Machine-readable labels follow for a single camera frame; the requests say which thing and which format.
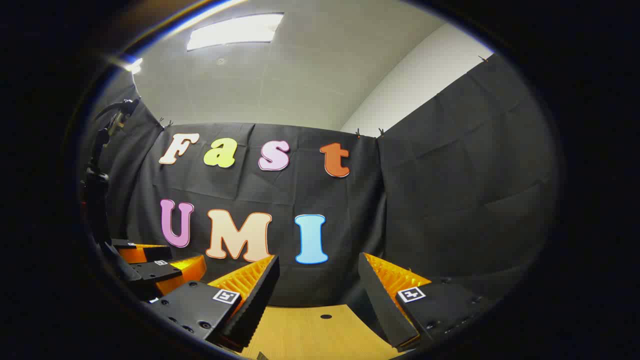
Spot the black backdrop cloth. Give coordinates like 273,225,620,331
82,52,561,308

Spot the large ceiling light panel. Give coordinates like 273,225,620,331
186,13,285,52

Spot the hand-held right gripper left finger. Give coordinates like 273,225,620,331
145,254,281,353

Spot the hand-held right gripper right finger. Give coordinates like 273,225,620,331
357,252,498,351

